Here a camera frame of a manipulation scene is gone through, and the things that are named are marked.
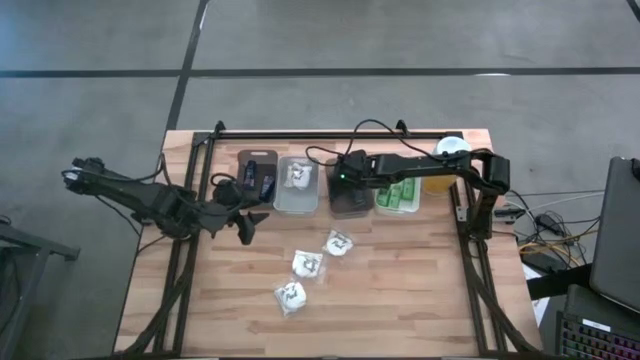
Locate floor cable bundle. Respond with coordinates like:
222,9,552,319
499,189,604,262

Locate dark plastic bin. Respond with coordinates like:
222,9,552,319
324,157,376,220
235,148,280,210

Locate grey laptop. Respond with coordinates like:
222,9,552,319
588,155,640,315

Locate pale grey plastic bin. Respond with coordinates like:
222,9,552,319
272,155,321,218

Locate white plastic bin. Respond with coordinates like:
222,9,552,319
372,174,422,217

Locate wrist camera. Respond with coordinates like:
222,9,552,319
331,157,353,187
211,172,247,207

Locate backlit black keyboard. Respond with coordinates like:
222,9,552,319
554,309,640,360

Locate black strap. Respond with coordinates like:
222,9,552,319
526,263,594,302

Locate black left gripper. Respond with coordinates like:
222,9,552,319
197,197,271,247

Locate green packets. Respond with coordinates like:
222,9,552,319
386,180,406,207

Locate yellow wipes canister white lid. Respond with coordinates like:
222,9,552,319
422,135,473,197

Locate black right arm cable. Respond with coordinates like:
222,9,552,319
304,118,494,169

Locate black power adapter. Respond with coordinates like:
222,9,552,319
519,251,567,275

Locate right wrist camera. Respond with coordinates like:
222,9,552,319
331,157,353,187

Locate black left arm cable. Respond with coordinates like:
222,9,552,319
92,152,251,237

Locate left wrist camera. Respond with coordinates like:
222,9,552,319
211,172,247,207

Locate bagged white cotton pads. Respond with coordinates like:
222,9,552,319
290,249,326,280
283,160,314,192
273,280,308,318
323,229,355,258

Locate dark blue toothpaste tube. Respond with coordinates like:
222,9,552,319
242,159,259,192
259,173,278,202

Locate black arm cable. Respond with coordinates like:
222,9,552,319
304,118,494,169
92,152,251,237

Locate grey metal cart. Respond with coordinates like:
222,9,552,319
0,214,81,360

